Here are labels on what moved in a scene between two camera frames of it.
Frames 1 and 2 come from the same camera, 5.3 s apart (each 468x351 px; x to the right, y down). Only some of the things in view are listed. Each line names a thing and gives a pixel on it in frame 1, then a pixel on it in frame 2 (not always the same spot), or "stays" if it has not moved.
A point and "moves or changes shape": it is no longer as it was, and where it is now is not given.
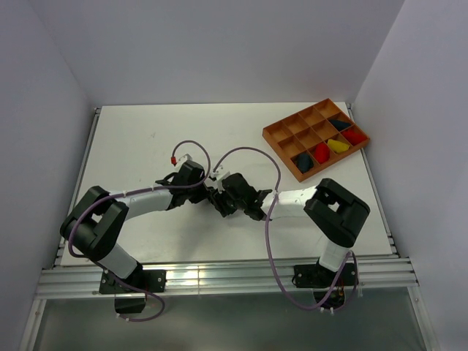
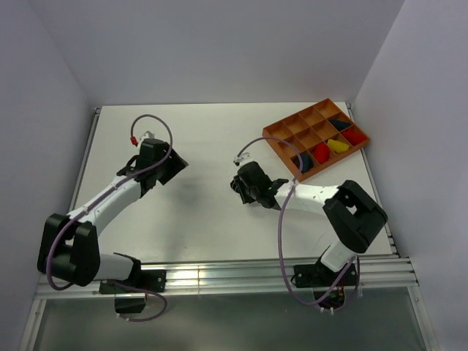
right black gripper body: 238,204 to 254,193
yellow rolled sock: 337,146 stays
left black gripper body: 197,194 to 167,151
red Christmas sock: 322,152 stays
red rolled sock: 354,135 stays
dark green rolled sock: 339,124 stays
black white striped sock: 221,202 moves or changes shape
